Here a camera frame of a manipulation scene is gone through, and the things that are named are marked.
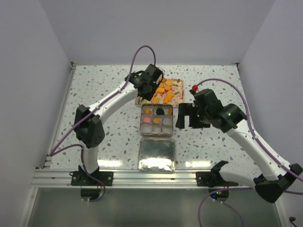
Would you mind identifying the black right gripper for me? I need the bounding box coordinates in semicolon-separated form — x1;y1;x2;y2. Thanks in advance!
176;102;211;129

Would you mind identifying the black round cookie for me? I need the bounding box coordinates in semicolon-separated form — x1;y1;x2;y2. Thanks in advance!
156;108;165;115

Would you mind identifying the orange flower cookie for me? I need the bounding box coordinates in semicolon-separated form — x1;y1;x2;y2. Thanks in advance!
153;118;160;124

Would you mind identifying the pink round cookie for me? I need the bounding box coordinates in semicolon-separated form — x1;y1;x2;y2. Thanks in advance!
143;117;152;124

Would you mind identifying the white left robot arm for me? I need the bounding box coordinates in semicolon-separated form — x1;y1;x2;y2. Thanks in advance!
74;64;164;186

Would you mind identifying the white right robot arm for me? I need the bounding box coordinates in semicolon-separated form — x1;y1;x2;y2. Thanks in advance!
176;89;303;203

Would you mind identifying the orange fish cookie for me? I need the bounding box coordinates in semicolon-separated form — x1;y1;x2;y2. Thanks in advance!
163;96;172;104

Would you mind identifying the orange round cookie front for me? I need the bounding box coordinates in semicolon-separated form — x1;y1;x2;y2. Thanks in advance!
151;97;159;104

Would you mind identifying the orange round cookie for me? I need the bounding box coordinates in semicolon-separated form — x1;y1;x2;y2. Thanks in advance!
151;97;159;104
165;80;173;86

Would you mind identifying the white paper cup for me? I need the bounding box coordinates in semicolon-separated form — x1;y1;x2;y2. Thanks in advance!
162;116;173;126
141;116;153;125
153;117;162;125
153;125;162;134
161;125;173;134
140;123;153;136

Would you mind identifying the floral cookie tray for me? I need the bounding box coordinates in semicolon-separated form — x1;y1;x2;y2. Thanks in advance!
135;78;185;107

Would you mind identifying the square cookie tin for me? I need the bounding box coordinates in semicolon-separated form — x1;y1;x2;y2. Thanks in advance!
139;104;174;138

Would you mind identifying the silver tin lid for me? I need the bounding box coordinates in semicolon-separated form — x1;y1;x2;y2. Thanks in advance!
138;137;176;174

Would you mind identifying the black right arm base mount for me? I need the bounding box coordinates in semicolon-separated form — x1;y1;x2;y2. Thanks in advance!
196;162;239;188

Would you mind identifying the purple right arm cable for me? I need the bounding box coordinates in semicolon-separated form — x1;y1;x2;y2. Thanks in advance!
194;79;303;227

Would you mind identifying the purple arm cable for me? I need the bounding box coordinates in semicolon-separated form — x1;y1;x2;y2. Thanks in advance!
194;79;303;227
48;45;157;201

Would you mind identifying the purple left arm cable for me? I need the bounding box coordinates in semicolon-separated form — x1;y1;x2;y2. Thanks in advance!
48;45;157;201

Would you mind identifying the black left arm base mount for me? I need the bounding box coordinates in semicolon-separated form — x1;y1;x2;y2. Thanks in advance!
69;170;114;186

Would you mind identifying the aluminium rail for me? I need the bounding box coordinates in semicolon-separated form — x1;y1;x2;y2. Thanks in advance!
30;168;261;189

